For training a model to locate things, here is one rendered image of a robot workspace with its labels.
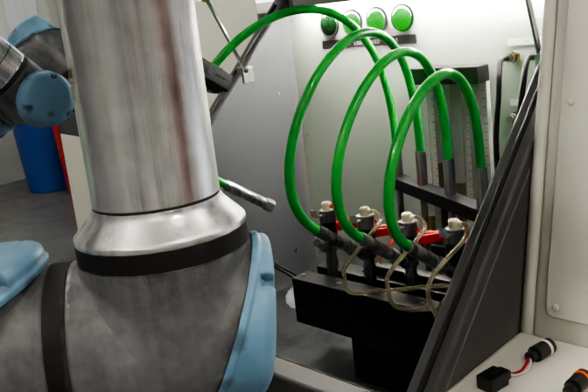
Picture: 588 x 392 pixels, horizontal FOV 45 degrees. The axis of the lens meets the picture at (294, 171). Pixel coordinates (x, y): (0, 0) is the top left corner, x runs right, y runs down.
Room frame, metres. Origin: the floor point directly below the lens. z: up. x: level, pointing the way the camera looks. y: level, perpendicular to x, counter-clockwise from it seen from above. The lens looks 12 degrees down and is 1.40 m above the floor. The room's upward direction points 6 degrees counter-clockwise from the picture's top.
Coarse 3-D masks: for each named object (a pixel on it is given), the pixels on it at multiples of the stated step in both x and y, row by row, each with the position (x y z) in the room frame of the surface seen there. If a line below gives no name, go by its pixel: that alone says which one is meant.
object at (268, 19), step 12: (276, 12) 1.18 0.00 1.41; (288, 12) 1.19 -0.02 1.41; (300, 12) 1.20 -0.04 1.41; (312, 12) 1.21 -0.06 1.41; (324, 12) 1.21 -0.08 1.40; (336, 12) 1.22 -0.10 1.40; (252, 24) 1.17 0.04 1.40; (264, 24) 1.17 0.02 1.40; (348, 24) 1.23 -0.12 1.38; (240, 36) 1.16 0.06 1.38; (228, 48) 1.15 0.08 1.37; (372, 48) 1.24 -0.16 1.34; (216, 60) 1.14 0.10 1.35; (384, 72) 1.25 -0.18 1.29; (384, 84) 1.25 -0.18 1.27; (396, 120) 1.26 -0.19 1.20
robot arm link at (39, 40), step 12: (24, 24) 1.11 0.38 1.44; (36, 24) 1.12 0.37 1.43; (48, 24) 1.13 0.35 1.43; (12, 36) 1.11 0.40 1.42; (24, 36) 1.10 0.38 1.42; (36, 36) 1.11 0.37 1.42; (48, 36) 1.11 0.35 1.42; (60, 36) 1.12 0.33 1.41; (24, 48) 1.10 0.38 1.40; (36, 48) 1.10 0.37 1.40; (48, 48) 1.10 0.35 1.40; (60, 48) 1.11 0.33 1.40; (36, 60) 1.09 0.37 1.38; (48, 60) 1.10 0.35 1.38; (60, 60) 1.10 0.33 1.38; (60, 72) 1.10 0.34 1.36
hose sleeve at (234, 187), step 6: (228, 180) 1.14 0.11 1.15; (228, 186) 1.13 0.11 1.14; (234, 186) 1.14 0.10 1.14; (240, 186) 1.15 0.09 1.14; (234, 192) 1.14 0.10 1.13; (240, 192) 1.14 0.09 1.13; (246, 192) 1.15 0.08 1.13; (252, 192) 1.15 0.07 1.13; (246, 198) 1.15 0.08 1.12; (252, 198) 1.15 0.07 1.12; (258, 198) 1.15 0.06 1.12; (264, 198) 1.16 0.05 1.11; (258, 204) 1.15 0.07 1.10; (264, 204) 1.16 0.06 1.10
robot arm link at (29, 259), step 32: (0, 256) 0.46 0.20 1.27; (32, 256) 0.44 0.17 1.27; (0, 288) 0.42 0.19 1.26; (32, 288) 0.43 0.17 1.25; (64, 288) 0.43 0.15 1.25; (0, 320) 0.41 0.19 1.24; (32, 320) 0.41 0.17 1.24; (64, 320) 0.41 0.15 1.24; (0, 352) 0.40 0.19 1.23; (32, 352) 0.40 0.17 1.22; (64, 352) 0.40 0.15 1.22; (0, 384) 0.40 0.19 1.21; (32, 384) 0.40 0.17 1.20; (64, 384) 0.40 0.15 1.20
